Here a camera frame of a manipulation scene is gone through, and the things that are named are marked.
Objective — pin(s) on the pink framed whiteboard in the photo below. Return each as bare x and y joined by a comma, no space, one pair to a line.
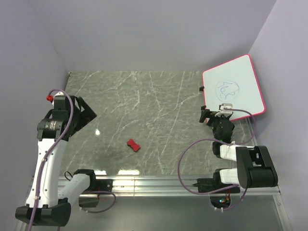
233,82

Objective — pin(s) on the red whiteboard eraser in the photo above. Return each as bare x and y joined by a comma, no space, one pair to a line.
133,145

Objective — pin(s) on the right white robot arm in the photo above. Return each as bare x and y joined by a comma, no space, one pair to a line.
254,166

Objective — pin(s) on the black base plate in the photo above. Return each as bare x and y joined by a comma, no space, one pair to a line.
105,185
209,184

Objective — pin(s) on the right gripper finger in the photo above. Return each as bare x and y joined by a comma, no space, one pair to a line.
204,115
212,113

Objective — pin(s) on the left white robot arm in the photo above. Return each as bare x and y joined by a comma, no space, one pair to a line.
46,205

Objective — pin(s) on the aluminium mounting rail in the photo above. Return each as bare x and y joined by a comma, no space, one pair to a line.
165,185

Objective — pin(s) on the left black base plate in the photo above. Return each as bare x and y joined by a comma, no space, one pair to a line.
105,185

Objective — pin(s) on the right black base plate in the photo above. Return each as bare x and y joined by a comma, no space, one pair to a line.
209,184

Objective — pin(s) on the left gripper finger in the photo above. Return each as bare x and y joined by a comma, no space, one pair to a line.
80,123
86,113

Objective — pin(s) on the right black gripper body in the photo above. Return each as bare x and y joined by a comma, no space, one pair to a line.
215,124

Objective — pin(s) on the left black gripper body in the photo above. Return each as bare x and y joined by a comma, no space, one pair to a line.
76,100

